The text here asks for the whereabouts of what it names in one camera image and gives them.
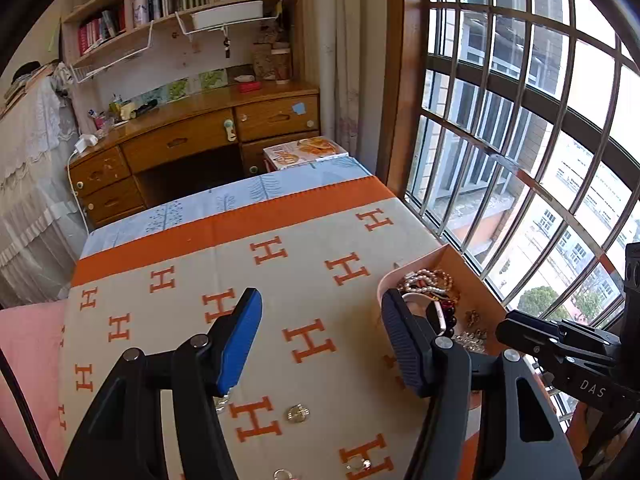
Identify pink plastic storage box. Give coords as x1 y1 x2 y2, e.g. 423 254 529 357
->
377 246 538 411

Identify beige decoration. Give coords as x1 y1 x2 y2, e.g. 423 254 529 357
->
257 25 292 49

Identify pale floral curtain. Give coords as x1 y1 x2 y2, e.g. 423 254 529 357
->
300 0 391 176

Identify orange beige printed blanket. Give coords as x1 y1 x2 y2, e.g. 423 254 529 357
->
57 175 501 480

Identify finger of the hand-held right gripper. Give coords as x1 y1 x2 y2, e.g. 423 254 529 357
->
496 310 623 378

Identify food picture box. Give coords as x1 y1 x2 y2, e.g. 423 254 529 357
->
263 136 349 173

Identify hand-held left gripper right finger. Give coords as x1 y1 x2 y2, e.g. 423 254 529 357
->
381 289 583 480

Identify long pearl necklace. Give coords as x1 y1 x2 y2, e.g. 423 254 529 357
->
402 268 453 287

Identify pink band smartwatch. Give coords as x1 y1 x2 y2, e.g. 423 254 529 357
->
402 292 451 337

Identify barred window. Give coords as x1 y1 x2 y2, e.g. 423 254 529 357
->
405 0 640 413

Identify pearl bracelet with charm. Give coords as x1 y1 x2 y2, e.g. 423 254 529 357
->
398 282 451 298

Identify strip of green picture cards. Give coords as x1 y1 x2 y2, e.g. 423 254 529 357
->
122 67 229 106

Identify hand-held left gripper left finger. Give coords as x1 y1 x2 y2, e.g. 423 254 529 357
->
59 287 263 480

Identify empty white wire rack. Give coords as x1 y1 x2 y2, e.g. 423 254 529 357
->
70 20 155 83

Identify wooden window frame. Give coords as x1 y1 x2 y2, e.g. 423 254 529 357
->
375 0 432 197

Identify white charger cable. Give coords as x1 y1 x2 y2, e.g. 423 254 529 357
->
67 150 93 233

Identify red white patterned jar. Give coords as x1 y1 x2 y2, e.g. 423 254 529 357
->
270 47 294 84

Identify white lace covered piano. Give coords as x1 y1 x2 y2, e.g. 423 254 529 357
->
0 62 92 308

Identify white plastic basin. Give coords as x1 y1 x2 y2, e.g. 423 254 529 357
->
191 0 264 30

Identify wooden bookshelf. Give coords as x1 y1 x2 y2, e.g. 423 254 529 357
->
60 0 301 88

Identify white wire rack with basin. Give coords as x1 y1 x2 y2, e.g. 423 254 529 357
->
175 2 287 39

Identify wooden desk with drawers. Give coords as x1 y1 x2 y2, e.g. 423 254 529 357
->
67 80 321 232

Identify brown woven jar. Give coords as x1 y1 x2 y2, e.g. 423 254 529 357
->
251 42 275 80

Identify black bead bracelet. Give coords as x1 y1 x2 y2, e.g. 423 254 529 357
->
439 294 463 339

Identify rhinestone necklace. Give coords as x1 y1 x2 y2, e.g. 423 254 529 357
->
452 310 490 353

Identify row of red books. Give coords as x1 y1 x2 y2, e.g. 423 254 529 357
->
77 10 126 56

